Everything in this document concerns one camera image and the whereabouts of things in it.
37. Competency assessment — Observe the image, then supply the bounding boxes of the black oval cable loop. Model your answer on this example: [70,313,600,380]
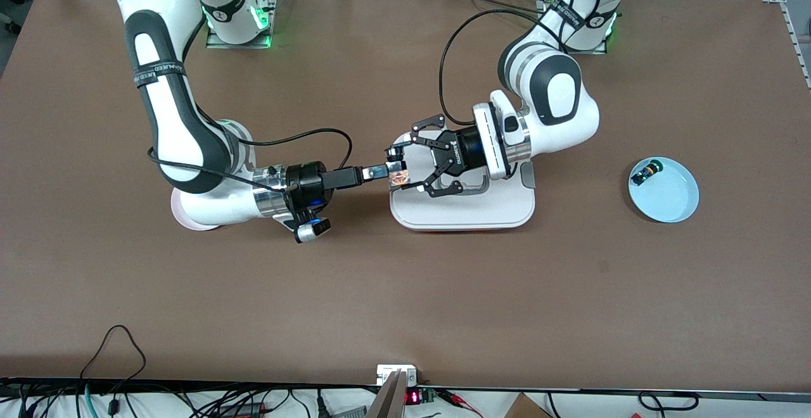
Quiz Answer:
[639,391,700,411]

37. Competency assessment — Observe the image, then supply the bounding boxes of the small white device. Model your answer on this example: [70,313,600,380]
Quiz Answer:
[376,364,419,387]

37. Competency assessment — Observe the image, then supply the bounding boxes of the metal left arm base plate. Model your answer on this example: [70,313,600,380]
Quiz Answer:
[539,0,609,54]

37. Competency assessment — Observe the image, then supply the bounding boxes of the light blue round plate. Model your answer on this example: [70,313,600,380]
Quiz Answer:
[628,156,700,224]

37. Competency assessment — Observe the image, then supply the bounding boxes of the brown cardboard piece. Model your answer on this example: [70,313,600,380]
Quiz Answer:
[504,393,553,418]

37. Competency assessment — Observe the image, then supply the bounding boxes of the red clip leads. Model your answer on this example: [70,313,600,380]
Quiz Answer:
[437,389,483,417]

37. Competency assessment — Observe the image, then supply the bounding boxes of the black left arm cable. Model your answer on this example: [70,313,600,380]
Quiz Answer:
[439,0,599,126]

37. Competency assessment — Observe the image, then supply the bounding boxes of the black green small part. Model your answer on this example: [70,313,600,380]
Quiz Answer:
[630,160,663,186]

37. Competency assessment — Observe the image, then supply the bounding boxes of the perforated aluminium rail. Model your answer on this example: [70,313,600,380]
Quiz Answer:
[779,1,811,92]

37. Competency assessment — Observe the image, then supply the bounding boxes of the white round plate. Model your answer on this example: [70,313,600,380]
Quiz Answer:
[170,187,219,231]

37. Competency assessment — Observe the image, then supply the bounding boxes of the black looped cable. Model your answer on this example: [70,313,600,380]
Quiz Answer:
[79,325,148,381]

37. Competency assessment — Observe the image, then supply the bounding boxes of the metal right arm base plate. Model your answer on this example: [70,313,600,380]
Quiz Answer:
[206,0,278,49]

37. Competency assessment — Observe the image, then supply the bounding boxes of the black power adapter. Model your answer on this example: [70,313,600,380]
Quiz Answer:
[219,402,267,417]

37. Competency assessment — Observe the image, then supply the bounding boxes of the aluminium camera stand bar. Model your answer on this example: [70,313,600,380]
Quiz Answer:
[366,369,409,418]

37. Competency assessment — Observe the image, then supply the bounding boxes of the white container with grey handle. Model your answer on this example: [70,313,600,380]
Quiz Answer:
[388,132,536,233]

